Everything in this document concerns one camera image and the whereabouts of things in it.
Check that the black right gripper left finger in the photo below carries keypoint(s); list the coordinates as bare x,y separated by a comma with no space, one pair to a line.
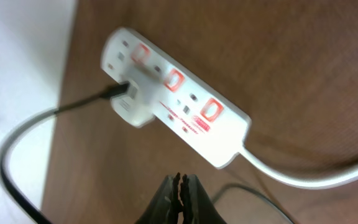
165,206

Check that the white power strip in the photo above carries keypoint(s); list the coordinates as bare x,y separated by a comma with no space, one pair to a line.
208,122

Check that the white USB charger adapter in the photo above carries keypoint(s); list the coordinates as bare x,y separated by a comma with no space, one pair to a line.
135,106

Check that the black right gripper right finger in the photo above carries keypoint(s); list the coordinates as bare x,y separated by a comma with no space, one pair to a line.
197,206

